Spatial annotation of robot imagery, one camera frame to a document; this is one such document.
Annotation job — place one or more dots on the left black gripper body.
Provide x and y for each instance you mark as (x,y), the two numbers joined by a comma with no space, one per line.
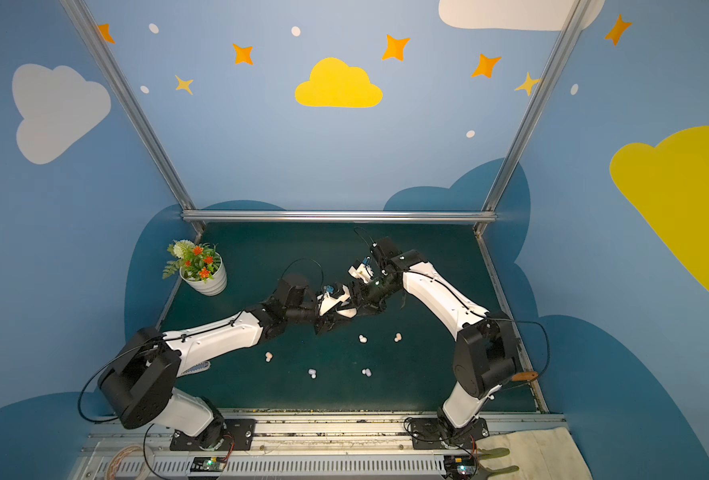
(328,318)

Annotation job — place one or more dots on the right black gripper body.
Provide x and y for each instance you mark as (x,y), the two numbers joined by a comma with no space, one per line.
(369,291)

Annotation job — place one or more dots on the white earbud charging case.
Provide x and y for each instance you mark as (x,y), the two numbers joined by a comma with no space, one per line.
(347,313)

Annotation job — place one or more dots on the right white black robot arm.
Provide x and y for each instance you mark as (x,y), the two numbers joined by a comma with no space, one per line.
(486,355)

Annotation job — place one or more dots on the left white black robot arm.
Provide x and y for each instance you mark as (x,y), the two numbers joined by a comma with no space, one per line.
(140,384)

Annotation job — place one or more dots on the blue dotted work glove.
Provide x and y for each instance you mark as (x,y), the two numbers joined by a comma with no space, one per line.
(198,368)

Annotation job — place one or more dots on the white pot with flowers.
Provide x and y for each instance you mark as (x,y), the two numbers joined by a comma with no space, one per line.
(197,264)

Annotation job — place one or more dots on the blue garden fork tool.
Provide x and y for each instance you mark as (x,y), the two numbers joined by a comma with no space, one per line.
(526,376)

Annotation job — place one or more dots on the left green controller board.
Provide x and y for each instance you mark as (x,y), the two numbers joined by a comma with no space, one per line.
(208,465)

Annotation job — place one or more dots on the green controller board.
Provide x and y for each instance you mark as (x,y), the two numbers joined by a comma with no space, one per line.
(208,465)
(460,467)

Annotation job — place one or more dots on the right green controller board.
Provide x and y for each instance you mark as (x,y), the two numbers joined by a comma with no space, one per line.
(460,467)

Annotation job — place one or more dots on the beige cloth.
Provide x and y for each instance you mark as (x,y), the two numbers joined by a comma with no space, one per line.
(541,454)

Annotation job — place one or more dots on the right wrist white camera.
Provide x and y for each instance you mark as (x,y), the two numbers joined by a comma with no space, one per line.
(362,270)

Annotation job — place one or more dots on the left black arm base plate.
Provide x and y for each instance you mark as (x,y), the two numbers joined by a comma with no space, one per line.
(234,435)

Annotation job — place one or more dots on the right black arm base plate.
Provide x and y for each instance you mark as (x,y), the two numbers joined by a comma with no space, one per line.
(435,433)

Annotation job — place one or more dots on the green handled pliers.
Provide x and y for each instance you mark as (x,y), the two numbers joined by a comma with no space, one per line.
(492,462)

